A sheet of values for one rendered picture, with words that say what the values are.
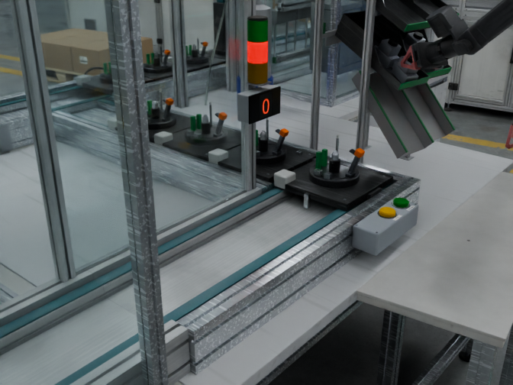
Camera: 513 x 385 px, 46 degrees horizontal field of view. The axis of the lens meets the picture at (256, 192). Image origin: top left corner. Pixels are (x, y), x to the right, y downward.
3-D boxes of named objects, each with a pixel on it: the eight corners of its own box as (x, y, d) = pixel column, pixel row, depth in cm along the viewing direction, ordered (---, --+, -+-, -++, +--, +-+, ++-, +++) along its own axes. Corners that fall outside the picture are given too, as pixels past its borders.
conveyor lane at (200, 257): (389, 210, 174) (392, 179, 170) (173, 360, 116) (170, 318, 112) (309, 184, 191) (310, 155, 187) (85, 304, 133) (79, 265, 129)
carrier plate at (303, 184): (392, 182, 170) (393, 175, 169) (346, 211, 154) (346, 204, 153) (322, 161, 184) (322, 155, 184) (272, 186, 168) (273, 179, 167)
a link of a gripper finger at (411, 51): (392, 53, 169) (416, 42, 161) (411, 52, 173) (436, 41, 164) (397, 76, 169) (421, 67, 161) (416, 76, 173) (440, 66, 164)
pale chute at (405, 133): (424, 148, 184) (434, 141, 180) (397, 159, 176) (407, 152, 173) (379, 72, 189) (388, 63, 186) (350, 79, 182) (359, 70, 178)
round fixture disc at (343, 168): (369, 176, 169) (369, 169, 168) (341, 192, 159) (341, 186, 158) (327, 164, 177) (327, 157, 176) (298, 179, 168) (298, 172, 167)
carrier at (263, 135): (318, 160, 185) (320, 121, 180) (269, 185, 169) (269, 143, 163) (258, 143, 199) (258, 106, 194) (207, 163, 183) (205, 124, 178)
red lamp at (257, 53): (272, 60, 148) (272, 40, 146) (259, 64, 144) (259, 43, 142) (256, 58, 151) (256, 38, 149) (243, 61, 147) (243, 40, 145)
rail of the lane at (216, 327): (417, 211, 174) (421, 176, 169) (195, 375, 113) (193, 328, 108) (399, 205, 177) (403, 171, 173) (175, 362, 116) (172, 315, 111)
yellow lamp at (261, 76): (272, 81, 150) (272, 61, 148) (259, 85, 147) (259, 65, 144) (256, 77, 153) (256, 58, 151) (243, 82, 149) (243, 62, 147)
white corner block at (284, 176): (295, 186, 168) (296, 172, 167) (285, 191, 165) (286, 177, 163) (282, 181, 171) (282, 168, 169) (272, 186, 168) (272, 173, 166)
